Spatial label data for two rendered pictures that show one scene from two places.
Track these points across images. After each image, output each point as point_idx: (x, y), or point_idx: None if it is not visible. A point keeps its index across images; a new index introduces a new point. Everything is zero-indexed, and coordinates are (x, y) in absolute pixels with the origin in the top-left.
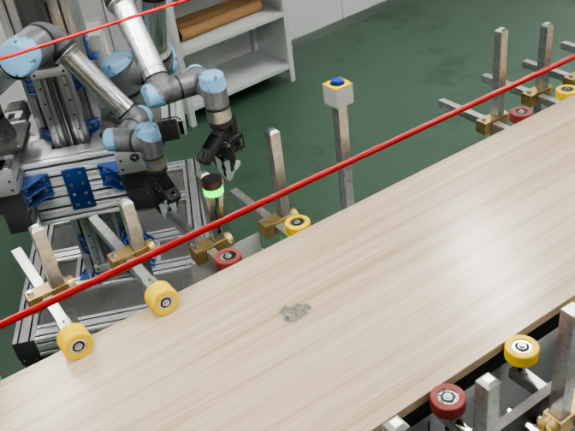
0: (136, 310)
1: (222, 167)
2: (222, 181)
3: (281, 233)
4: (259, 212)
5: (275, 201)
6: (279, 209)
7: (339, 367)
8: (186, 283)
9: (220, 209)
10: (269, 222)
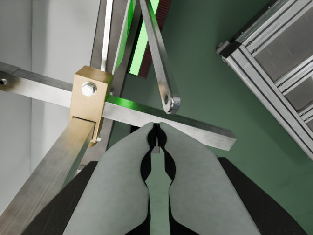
0: (302, 5)
1: (175, 168)
2: (162, 100)
3: (52, 82)
4: (133, 113)
5: (83, 140)
6: (73, 128)
7: None
8: (270, 66)
9: (148, 16)
10: (79, 92)
